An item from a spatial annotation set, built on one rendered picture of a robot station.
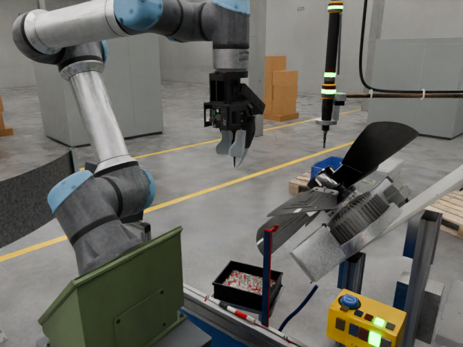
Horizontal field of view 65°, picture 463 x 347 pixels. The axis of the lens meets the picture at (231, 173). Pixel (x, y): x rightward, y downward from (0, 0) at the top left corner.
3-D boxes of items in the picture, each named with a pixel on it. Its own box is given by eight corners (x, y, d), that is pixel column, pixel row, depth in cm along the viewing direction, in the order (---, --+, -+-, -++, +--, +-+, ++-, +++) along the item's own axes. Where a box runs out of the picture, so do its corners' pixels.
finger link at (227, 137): (211, 169, 81) (210, 129, 79) (227, 163, 86) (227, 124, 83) (222, 172, 80) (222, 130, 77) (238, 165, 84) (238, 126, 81)
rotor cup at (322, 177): (355, 189, 141) (333, 164, 144) (358, 187, 127) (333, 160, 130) (326, 213, 143) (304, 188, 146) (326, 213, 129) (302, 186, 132)
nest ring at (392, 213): (356, 238, 150) (349, 230, 151) (409, 202, 133) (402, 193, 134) (330, 268, 129) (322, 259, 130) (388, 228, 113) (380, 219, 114)
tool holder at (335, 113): (340, 121, 124) (342, 92, 121) (345, 125, 117) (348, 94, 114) (313, 121, 124) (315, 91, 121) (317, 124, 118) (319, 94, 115)
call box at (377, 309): (401, 346, 91) (408, 311, 87) (390, 373, 83) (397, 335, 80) (339, 319, 100) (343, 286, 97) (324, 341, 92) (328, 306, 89)
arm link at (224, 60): (227, 49, 79) (258, 49, 75) (227, 71, 81) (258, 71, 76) (204, 49, 74) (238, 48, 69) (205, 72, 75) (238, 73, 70)
